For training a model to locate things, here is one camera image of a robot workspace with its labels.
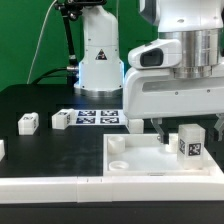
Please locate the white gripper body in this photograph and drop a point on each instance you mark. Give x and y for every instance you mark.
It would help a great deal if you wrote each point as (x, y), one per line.
(155, 93)

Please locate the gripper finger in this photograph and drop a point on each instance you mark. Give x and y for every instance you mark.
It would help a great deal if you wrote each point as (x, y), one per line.
(163, 136)
(219, 126)

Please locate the white square tabletop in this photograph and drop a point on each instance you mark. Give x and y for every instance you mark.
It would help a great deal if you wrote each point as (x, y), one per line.
(144, 155)

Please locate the AprilTag marker sheet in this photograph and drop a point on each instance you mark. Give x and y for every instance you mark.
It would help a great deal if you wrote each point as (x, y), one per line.
(101, 117)

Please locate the white L-shaped obstacle fence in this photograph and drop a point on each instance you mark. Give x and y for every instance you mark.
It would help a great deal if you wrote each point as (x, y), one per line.
(112, 188)

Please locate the white part at left edge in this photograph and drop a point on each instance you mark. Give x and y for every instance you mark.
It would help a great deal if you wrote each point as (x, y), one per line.
(2, 150)

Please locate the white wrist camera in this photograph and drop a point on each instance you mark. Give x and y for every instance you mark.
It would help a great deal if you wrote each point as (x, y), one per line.
(161, 53)

